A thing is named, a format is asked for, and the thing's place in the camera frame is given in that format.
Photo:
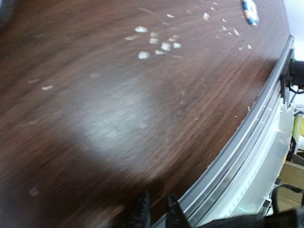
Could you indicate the blue white poker chip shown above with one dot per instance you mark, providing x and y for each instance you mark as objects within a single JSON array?
[{"x": 250, "y": 11}]

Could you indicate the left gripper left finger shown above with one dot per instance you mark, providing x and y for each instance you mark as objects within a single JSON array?
[{"x": 140, "y": 216}]

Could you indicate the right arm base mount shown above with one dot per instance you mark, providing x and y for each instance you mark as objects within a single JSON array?
[{"x": 292, "y": 76}]

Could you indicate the aluminium front rail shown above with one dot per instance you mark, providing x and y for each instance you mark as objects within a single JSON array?
[{"x": 242, "y": 176}]

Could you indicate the cardboard box in background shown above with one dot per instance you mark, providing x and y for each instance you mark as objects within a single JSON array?
[{"x": 292, "y": 174}]

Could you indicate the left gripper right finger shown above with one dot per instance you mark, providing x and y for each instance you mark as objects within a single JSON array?
[{"x": 175, "y": 217}]

